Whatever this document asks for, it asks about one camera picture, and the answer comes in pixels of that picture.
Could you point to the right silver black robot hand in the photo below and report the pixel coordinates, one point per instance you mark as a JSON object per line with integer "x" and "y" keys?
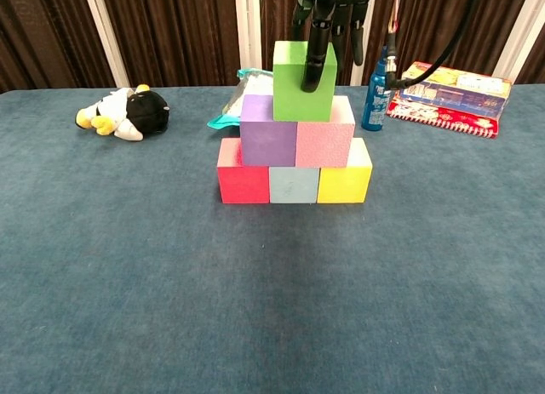
{"x": 317, "y": 41}

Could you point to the green foam cube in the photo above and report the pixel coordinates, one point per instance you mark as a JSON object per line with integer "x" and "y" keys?
{"x": 287, "y": 92}

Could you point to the pink foam cube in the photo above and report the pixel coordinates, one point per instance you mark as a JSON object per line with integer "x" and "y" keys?
{"x": 323, "y": 143}

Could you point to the purple foam cube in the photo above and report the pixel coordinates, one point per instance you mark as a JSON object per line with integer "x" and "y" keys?
{"x": 268, "y": 141}

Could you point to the light blue foam cube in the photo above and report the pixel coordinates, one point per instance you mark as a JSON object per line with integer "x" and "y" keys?
{"x": 294, "y": 185}

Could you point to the yellow foam cube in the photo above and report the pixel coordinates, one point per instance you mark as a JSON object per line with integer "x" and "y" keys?
{"x": 340, "y": 185}

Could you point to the red foam cube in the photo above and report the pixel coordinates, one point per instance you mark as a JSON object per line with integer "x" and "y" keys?
{"x": 242, "y": 185}

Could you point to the dark brown curtain panel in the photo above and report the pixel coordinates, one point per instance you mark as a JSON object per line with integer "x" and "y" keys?
{"x": 170, "y": 36}
{"x": 426, "y": 24}
{"x": 277, "y": 15}
{"x": 42, "y": 36}

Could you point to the teal clear snack bag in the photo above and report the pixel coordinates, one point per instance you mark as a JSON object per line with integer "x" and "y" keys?
{"x": 255, "y": 83}

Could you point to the blue spray bottle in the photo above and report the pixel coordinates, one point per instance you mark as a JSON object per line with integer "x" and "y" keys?
{"x": 376, "y": 109}

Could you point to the red spiral notebook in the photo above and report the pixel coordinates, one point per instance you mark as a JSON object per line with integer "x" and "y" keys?
{"x": 426, "y": 115}

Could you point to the yellow blue carton box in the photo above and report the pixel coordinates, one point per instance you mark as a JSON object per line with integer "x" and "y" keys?
{"x": 460, "y": 94}

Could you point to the black white penguin plush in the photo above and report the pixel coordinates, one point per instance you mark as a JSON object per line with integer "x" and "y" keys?
{"x": 145, "y": 109}

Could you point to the teal carpet table mat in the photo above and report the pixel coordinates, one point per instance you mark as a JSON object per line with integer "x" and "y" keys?
{"x": 255, "y": 304}

